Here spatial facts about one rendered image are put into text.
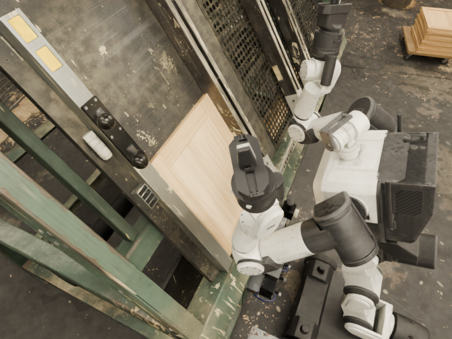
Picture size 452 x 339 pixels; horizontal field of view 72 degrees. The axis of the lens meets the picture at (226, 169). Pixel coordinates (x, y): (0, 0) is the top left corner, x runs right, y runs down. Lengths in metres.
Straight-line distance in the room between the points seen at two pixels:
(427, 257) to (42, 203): 1.10
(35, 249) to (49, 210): 0.79
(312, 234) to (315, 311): 1.14
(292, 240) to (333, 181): 0.19
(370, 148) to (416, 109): 2.65
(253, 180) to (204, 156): 0.57
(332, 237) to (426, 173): 0.27
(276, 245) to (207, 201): 0.33
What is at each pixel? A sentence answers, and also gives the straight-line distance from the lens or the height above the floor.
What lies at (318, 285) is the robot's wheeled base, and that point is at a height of 0.19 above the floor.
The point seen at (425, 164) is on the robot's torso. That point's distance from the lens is 0.91.
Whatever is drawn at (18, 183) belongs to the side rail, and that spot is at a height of 1.50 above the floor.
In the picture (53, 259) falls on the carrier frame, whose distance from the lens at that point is 1.49.
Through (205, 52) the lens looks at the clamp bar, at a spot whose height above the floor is 1.43.
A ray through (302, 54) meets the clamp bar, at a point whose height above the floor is 1.10.
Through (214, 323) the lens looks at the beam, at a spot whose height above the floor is 0.88.
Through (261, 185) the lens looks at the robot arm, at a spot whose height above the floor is 1.58.
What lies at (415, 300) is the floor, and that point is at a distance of 2.39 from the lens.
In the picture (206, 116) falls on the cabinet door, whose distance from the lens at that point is 1.12.
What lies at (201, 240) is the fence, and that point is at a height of 1.06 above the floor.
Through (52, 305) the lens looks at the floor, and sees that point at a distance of 2.33.
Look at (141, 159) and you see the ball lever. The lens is 0.75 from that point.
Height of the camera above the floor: 2.00
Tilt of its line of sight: 51 degrees down
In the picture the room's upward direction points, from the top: straight up
